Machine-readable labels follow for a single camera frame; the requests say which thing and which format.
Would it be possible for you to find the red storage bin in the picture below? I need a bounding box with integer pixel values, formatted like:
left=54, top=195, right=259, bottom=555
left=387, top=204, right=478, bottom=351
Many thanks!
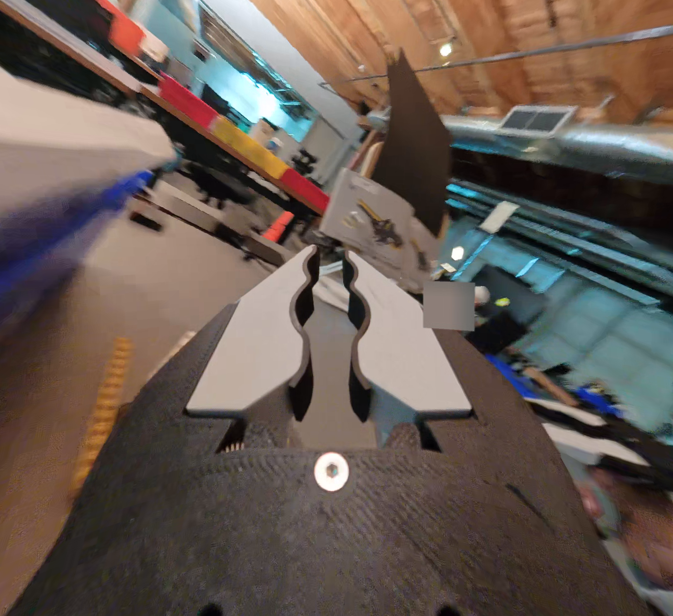
left=158, top=75, right=219, bottom=128
left=279, top=168, right=331, bottom=215

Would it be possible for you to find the lego set box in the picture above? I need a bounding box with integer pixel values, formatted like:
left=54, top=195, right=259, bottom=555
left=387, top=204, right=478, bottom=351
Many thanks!
left=319, top=167, right=421, bottom=272

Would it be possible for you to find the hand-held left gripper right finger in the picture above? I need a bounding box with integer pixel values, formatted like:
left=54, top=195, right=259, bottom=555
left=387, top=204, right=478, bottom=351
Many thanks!
left=343, top=249, right=473, bottom=423

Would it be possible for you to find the long spiral metal duct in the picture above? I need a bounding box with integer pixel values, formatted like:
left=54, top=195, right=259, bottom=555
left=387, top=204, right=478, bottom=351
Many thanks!
left=442, top=110, right=673, bottom=183

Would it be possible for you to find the white vent grille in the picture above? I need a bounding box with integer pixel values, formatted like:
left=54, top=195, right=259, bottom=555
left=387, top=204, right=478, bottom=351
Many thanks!
left=499, top=104, right=579, bottom=137

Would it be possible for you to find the thin metal ceiling pipe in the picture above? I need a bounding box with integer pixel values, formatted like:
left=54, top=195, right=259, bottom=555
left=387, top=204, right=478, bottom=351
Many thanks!
left=321, top=25, right=673, bottom=86

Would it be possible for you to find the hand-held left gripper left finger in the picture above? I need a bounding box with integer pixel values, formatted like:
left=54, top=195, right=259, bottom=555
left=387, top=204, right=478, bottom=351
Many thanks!
left=185, top=244, right=321, bottom=423

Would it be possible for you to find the black flat panel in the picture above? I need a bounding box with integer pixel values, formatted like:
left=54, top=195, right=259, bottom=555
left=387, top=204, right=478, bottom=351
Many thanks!
left=372, top=48, right=454, bottom=238

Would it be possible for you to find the blue plastic bin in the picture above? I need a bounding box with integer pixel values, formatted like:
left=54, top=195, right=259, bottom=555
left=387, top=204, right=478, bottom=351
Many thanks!
left=0, top=168, right=157, bottom=322

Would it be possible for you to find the yellow storage bin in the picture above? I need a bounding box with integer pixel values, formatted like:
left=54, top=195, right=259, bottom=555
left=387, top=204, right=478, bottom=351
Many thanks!
left=210, top=117, right=291, bottom=180

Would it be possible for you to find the orange storage bin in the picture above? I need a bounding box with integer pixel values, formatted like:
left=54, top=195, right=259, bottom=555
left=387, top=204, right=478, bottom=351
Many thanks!
left=108, top=9, right=147, bottom=55

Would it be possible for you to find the yellow lego beam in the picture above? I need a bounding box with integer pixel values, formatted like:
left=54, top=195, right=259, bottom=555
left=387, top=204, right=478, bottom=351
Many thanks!
left=68, top=336, right=133, bottom=501

